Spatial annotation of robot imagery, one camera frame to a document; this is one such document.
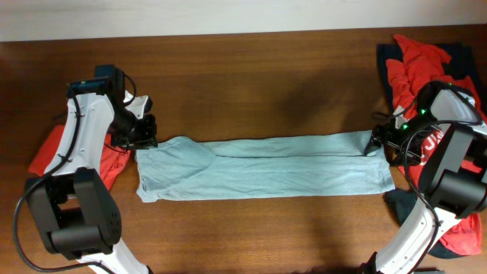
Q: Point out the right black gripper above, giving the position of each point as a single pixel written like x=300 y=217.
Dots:
x=387 y=129

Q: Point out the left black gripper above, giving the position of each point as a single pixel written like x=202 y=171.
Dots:
x=144 y=141

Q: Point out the light grey t-shirt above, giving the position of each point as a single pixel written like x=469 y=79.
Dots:
x=314 y=165

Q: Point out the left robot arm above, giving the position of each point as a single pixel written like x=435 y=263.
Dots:
x=73 y=210

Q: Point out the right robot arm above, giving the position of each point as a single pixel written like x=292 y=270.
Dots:
x=452 y=184

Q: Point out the folded red cloth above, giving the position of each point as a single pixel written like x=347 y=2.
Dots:
x=112 y=163

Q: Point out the dark navy garment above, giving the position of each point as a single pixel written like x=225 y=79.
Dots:
x=399 y=205

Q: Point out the red printed t-shirt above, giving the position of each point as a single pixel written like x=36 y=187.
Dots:
x=405 y=67

